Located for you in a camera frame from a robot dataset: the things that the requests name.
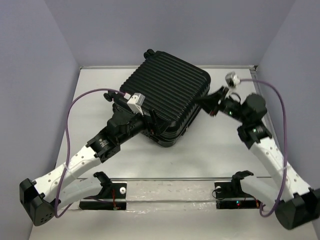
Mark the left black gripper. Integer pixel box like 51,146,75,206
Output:
118,106,171,145

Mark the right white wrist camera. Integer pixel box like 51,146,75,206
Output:
223,71,241,99

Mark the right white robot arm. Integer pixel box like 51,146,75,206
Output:
195,87,320,230

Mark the aluminium rail right edge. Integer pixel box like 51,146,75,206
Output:
249,65,281,151

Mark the black hard-shell suitcase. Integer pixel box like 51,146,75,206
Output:
103,49,211,147

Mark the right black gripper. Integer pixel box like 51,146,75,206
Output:
193,83,248,122

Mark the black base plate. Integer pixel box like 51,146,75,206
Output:
78,171,127,211
211,170,261,210

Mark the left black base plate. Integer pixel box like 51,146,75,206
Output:
78,171,127,211

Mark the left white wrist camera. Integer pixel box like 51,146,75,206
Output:
124,93,145,115

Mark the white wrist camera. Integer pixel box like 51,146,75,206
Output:
124,93,145,115
223,71,241,99

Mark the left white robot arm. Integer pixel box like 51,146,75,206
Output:
19,110,171,226

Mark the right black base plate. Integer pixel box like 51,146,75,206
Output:
211,170,261,210

